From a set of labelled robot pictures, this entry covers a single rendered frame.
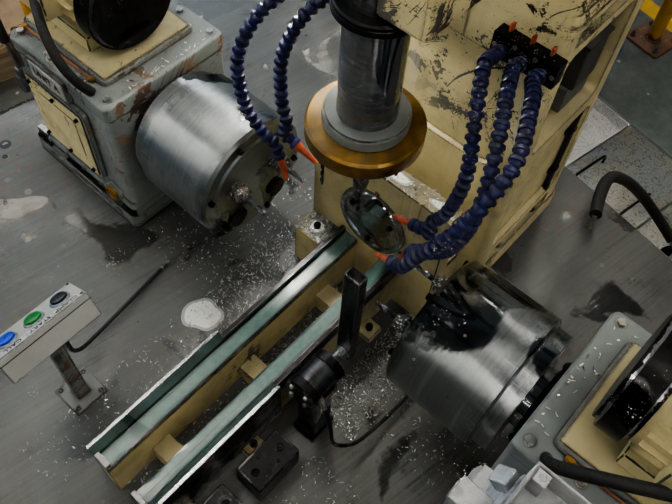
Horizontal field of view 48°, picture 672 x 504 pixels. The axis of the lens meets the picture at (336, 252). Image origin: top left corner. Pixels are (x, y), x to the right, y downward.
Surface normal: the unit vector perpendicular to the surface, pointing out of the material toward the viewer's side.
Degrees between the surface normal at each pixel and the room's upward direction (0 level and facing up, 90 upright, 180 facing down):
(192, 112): 17
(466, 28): 90
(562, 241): 0
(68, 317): 58
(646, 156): 0
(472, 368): 36
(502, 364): 24
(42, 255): 0
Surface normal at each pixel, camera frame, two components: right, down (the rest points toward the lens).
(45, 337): 0.65, 0.21
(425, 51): -0.67, 0.61
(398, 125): 0.04, -0.54
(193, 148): -0.35, -0.07
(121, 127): 0.74, 0.59
